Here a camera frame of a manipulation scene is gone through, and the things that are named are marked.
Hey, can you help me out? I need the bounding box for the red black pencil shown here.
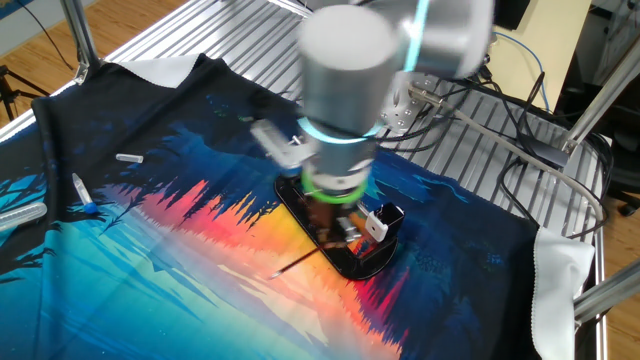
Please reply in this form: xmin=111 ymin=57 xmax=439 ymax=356
xmin=268 ymin=242 xmax=349 ymax=281

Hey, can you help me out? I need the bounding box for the black table cable bundle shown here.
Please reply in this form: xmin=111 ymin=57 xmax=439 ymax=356
xmin=449 ymin=69 xmax=615 ymax=240

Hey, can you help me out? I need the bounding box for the green flange ring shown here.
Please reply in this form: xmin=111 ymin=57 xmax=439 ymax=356
xmin=299 ymin=172 xmax=369 ymax=205

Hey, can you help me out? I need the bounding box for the aluminium frame bar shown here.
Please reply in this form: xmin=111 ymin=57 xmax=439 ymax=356
xmin=573 ymin=259 xmax=640 ymax=324

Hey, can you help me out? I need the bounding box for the thin black floor cable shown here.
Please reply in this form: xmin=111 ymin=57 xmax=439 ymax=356
xmin=14 ymin=0 xmax=76 ymax=71

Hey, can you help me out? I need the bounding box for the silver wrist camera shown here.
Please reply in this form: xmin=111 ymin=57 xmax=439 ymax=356
xmin=249 ymin=118 xmax=314 ymax=171

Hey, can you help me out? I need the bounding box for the clear tube with blue cap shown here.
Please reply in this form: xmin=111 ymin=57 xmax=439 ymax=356
xmin=71 ymin=172 xmax=100 ymax=215

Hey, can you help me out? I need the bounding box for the aluminium frame post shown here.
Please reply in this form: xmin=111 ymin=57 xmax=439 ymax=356
xmin=559 ymin=37 xmax=640 ymax=154
xmin=59 ymin=0 xmax=104 ymax=84

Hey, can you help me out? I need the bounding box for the pale yellow desk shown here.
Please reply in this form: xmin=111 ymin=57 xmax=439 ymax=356
xmin=479 ymin=0 xmax=594 ymax=111

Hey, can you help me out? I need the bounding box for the thick grey cable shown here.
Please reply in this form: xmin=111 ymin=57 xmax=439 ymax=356
xmin=409 ymin=84 xmax=606 ymax=224

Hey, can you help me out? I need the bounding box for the black C-clamp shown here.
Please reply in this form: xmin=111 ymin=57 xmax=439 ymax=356
xmin=273 ymin=174 xmax=401 ymax=281

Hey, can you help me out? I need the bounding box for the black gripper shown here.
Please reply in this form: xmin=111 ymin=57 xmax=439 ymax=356
xmin=307 ymin=197 xmax=364 ymax=250

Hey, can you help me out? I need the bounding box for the black monitor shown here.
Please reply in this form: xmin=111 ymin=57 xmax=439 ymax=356
xmin=493 ymin=0 xmax=531 ymax=31

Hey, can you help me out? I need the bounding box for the black white pencil sharpener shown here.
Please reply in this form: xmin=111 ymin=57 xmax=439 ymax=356
xmin=364 ymin=202 xmax=406 ymax=242

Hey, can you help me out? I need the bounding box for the black office chair base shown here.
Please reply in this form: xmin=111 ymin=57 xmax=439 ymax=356
xmin=607 ymin=114 xmax=640 ymax=217

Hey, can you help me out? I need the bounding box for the black power adapter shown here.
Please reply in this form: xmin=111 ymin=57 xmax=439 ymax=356
xmin=519 ymin=134 xmax=571 ymax=169

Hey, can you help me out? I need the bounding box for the large clear plastic tube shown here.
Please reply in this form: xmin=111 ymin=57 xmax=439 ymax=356
xmin=0 ymin=201 xmax=49 ymax=232

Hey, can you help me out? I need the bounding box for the black tripod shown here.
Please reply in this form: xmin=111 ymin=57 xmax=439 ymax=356
xmin=0 ymin=64 xmax=51 ymax=121

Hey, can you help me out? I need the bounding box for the thin blue cable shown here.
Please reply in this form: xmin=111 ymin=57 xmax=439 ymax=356
xmin=492 ymin=30 xmax=551 ymax=114

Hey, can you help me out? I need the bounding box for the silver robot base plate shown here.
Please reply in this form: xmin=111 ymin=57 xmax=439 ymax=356
xmin=379 ymin=74 xmax=429 ymax=135

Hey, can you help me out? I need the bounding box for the colourful forest print cloth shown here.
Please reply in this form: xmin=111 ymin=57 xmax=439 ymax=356
xmin=0 ymin=52 xmax=596 ymax=360

